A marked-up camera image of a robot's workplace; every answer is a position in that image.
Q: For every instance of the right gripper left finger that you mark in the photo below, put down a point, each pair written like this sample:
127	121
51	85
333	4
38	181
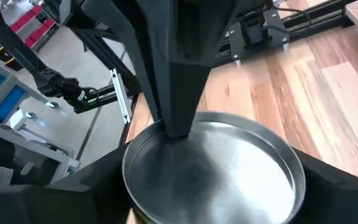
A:
57	202

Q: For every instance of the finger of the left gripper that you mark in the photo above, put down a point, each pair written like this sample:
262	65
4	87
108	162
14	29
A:
185	77

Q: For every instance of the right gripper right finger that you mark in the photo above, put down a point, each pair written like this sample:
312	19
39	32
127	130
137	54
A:
346	199

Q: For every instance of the round silver metal pan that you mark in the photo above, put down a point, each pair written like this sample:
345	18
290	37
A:
228	174

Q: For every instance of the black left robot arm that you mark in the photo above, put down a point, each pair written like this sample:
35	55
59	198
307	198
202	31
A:
17	53

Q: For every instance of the red storage shelf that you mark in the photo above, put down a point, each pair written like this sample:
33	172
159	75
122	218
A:
39	31

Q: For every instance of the blue panel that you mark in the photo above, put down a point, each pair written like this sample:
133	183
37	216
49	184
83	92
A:
8	105

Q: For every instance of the silver metal bracket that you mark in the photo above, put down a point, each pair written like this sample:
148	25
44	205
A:
120	93

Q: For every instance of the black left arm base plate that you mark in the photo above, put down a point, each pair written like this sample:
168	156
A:
277	43

